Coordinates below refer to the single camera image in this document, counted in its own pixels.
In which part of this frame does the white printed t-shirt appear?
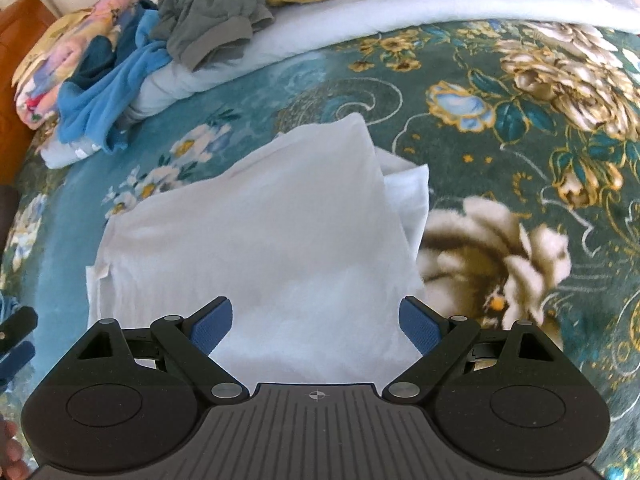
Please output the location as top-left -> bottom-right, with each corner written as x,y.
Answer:
87,114 -> 430,388

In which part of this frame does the person's left hand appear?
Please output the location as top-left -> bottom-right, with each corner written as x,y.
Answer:
1,419 -> 30,480

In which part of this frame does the teal floral bed blanket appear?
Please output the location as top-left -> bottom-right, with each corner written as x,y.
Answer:
1,20 -> 639,479

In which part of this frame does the blue fleece garment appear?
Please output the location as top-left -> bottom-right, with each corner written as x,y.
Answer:
54,0 -> 171,153

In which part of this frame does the folded colourful floral blanket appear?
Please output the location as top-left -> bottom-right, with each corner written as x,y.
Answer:
11,0 -> 134,130

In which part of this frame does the orange wooden bed headboard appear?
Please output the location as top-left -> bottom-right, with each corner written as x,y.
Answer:
0,0 -> 55,184

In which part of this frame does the grey sweatshirt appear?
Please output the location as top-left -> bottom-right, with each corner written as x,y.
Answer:
151,0 -> 274,72

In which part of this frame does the light blue daisy quilt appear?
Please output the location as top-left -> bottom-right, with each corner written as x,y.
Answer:
40,0 -> 640,170

